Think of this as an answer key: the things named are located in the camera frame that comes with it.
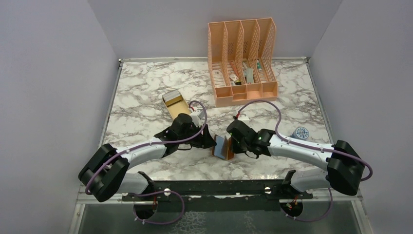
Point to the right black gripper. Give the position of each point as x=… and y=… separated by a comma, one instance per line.
x=236, y=149

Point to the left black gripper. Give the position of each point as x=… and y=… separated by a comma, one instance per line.
x=204, y=141

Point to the brown leather card holder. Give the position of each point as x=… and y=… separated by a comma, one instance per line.
x=222, y=149

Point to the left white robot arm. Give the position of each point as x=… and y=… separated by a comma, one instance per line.
x=105, y=174

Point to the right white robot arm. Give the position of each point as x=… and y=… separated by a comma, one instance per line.
x=338, y=166

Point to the tan oval card tray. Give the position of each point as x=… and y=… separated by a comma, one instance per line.
x=177, y=106

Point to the small box in organizer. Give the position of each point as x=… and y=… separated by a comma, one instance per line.
x=234, y=80

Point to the green white tube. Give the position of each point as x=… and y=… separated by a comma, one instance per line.
x=259, y=66

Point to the orange plastic file organizer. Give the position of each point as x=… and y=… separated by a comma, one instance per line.
x=234, y=46

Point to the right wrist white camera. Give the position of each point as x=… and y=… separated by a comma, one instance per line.
x=244, y=118

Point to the wrist white camera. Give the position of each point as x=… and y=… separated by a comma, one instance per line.
x=244, y=118
x=197, y=117

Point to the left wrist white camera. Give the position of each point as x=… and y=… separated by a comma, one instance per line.
x=197, y=117

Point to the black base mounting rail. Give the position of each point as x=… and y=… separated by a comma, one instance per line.
x=215, y=196

